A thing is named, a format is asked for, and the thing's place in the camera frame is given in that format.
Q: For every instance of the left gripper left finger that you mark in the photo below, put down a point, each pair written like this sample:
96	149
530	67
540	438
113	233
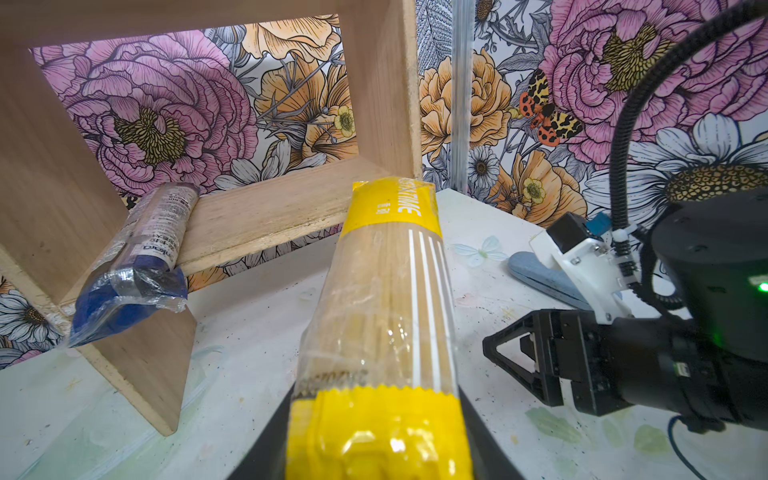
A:
266	459

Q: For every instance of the yellow spaghetti bag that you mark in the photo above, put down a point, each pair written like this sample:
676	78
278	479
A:
376	394

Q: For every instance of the blue grey glasses case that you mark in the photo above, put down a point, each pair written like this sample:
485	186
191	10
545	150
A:
526	267

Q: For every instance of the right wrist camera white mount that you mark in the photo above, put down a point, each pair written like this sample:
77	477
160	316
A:
589	264

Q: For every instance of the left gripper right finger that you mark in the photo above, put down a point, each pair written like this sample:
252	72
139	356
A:
489	462

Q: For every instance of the brown striped spaghetti bag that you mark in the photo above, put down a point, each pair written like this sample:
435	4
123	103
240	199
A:
138	274

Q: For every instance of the wooden two-tier shelf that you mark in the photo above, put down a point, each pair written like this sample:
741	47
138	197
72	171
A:
58	210

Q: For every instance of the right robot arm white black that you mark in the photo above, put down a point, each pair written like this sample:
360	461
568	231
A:
711	368

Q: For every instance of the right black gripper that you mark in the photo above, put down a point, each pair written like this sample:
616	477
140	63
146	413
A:
566	345

